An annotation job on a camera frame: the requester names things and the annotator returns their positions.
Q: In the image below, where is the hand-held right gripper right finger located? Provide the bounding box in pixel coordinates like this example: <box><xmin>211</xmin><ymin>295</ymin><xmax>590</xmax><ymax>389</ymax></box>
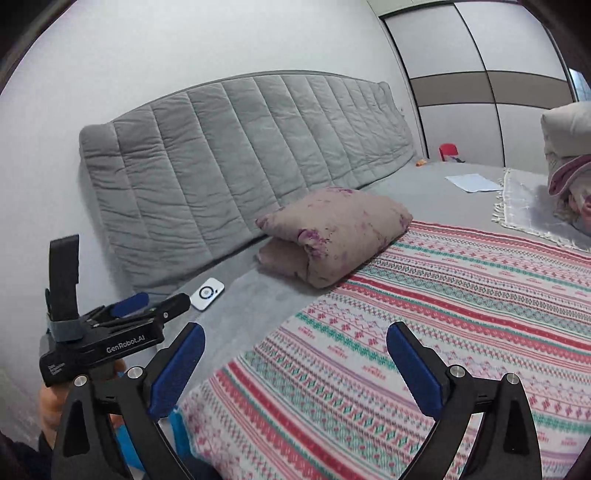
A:
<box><xmin>386</xmin><ymin>322</ymin><xmax>542</xmax><ymax>480</ymax></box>

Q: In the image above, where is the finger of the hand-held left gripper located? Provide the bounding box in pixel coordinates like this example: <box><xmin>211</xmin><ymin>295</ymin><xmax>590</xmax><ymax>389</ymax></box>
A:
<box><xmin>93</xmin><ymin>292</ymin><xmax>150</xmax><ymax>320</ymax></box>
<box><xmin>142</xmin><ymin>294</ymin><xmax>191</xmax><ymax>323</ymax></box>

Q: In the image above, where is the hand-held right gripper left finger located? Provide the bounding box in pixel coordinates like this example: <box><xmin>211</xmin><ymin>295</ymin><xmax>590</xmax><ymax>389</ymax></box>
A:
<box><xmin>50</xmin><ymin>322</ymin><xmax>207</xmax><ymax>480</ymax></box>

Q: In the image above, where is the beige floral padded garment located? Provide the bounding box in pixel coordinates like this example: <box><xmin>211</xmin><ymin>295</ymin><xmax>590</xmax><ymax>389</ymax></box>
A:
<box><xmin>255</xmin><ymin>187</ymin><xmax>413</xmax><ymax>289</ymax></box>

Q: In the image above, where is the person's left forearm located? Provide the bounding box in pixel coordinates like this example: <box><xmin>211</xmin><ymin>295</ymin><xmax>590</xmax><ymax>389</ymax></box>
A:
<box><xmin>0</xmin><ymin>431</ymin><xmax>54</xmax><ymax>480</ymax></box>

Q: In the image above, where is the person's left hand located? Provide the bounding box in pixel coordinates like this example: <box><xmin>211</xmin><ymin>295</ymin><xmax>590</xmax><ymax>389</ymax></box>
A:
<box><xmin>38</xmin><ymin>382</ymin><xmax>70</xmax><ymax>444</ymax></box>

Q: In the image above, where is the white square device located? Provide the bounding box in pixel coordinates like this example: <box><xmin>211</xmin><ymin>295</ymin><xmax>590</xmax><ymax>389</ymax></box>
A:
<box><xmin>189</xmin><ymin>278</ymin><xmax>225</xmax><ymax>311</ymax></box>

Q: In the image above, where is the red green patterned blanket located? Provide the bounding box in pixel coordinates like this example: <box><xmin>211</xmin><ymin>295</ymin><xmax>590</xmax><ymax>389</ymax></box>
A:
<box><xmin>178</xmin><ymin>220</ymin><xmax>591</xmax><ymax>480</ymax></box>

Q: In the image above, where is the grey quilted headboard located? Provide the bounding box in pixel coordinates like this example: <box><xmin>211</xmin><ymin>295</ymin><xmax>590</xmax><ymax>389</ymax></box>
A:
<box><xmin>78</xmin><ymin>70</ymin><xmax>415</xmax><ymax>301</ymax></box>

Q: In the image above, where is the white paper sheet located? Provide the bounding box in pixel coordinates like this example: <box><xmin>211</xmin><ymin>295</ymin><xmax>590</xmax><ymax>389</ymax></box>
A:
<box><xmin>445</xmin><ymin>174</ymin><xmax>502</xmax><ymax>193</ymax></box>

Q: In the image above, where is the sheer white fringed cloth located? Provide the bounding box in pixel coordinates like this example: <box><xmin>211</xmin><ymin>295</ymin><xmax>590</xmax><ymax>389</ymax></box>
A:
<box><xmin>494</xmin><ymin>167</ymin><xmax>591</xmax><ymax>252</ymax></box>

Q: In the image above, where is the cream pillow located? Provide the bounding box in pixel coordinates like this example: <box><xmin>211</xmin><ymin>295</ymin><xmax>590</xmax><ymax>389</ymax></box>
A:
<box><xmin>540</xmin><ymin>102</ymin><xmax>591</xmax><ymax>158</ymax></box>

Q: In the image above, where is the white brown sliding wardrobe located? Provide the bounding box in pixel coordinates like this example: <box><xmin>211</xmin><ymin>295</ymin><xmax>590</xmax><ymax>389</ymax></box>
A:
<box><xmin>379</xmin><ymin>0</ymin><xmax>578</xmax><ymax>169</ymax></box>

